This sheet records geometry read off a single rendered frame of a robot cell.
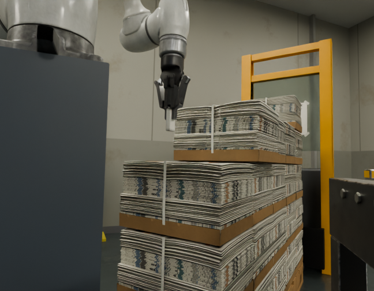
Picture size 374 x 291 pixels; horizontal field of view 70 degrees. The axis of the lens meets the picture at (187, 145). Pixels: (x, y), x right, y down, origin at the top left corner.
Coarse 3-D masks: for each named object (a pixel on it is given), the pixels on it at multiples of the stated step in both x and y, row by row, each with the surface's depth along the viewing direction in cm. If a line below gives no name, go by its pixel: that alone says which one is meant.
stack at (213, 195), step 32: (128, 192) 90; (160, 192) 83; (192, 192) 77; (224, 192) 74; (256, 192) 102; (288, 192) 152; (192, 224) 76; (224, 224) 74; (256, 224) 102; (288, 224) 152; (128, 256) 88; (160, 256) 82; (192, 256) 76; (224, 256) 73; (256, 256) 97; (288, 256) 149; (160, 288) 81; (192, 288) 75; (224, 288) 72; (256, 288) 99
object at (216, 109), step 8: (208, 112) 109; (216, 112) 107; (208, 120) 109; (216, 120) 107; (208, 128) 108; (216, 128) 106; (208, 136) 108; (216, 136) 106; (208, 144) 107; (216, 144) 105
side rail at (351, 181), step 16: (336, 192) 53; (352, 192) 45; (368, 192) 39; (336, 208) 53; (352, 208) 45; (368, 208) 39; (336, 224) 52; (352, 224) 45; (368, 224) 39; (352, 240) 45; (368, 240) 39; (368, 256) 39
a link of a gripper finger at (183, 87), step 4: (184, 76) 82; (184, 80) 82; (180, 84) 83; (184, 84) 83; (180, 88) 83; (184, 88) 83; (180, 92) 83; (184, 92) 84; (180, 96) 83; (184, 96) 84; (180, 100) 83; (176, 104) 83
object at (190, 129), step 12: (192, 108) 113; (204, 108) 110; (180, 120) 116; (192, 120) 113; (204, 120) 110; (180, 132) 116; (192, 132) 112; (204, 132) 109; (180, 144) 114; (192, 144) 111; (204, 144) 108
